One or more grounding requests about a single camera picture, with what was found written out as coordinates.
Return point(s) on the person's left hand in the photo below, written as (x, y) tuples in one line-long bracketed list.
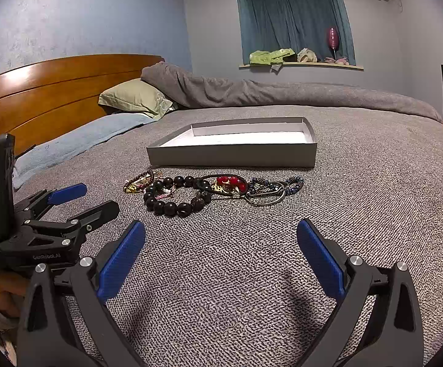
[(11, 284)]

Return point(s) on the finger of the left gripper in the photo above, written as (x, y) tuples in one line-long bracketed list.
[(90, 219), (43, 201)]

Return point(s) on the green cloth on sill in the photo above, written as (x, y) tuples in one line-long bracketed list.
[(273, 59)]

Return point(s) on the grey folded duvet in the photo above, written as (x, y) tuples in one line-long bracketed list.
[(198, 92)]

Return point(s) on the pink wine glass ornament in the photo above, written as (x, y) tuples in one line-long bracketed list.
[(333, 41)]

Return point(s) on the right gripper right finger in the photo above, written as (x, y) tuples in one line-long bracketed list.
[(394, 333)]

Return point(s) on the olive green pillow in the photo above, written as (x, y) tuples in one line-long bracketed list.
[(137, 96)]

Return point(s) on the grey shallow cardboard tray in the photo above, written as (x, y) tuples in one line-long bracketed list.
[(283, 142)]

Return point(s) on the pink items on sill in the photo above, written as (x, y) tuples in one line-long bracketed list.
[(339, 61)]

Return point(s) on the grey bedspread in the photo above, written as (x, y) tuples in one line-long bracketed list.
[(229, 285)]

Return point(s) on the wooden headboard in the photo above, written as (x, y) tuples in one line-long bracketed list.
[(44, 100)]

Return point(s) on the wooden window sill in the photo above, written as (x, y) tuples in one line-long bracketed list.
[(301, 65)]

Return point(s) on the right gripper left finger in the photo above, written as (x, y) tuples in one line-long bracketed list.
[(46, 334)]

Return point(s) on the teal window curtain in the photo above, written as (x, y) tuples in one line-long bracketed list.
[(275, 24)]

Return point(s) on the light blue pillow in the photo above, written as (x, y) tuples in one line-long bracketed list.
[(67, 146)]

